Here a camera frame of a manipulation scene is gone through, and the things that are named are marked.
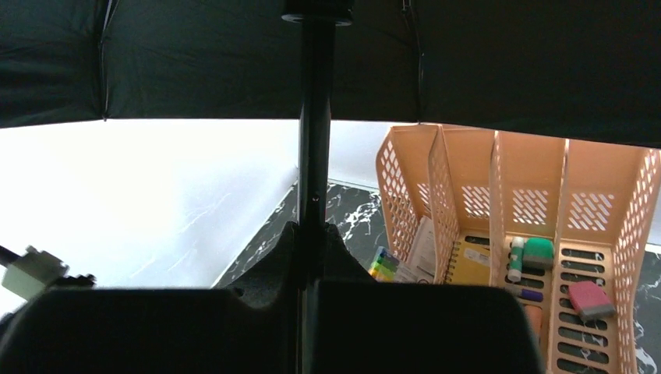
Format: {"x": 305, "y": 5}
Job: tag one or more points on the green white eraser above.
{"x": 538, "y": 253}

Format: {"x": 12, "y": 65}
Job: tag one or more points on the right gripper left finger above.
{"x": 122, "y": 330}

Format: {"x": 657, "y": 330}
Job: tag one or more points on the yellow spiral notebook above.
{"x": 469, "y": 262}

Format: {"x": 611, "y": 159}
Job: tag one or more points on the white glue stick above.
{"x": 515, "y": 259}

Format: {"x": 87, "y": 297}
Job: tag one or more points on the purple marker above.
{"x": 525, "y": 294}

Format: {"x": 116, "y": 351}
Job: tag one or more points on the black pink folding umbrella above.
{"x": 582, "y": 70}

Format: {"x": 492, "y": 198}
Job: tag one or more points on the orange plastic desk organizer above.
{"x": 593, "y": 201}

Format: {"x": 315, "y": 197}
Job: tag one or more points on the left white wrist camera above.
{"x": 29, "y": 274}

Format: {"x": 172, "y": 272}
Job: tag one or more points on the white red box in organizer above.
{"x": 420, "y": 267}

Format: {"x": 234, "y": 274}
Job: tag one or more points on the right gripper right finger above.
{"x": 364, "y": 326}

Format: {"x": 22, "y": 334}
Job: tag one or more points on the pink grey eraser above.
{"x": 590, "y": 301}

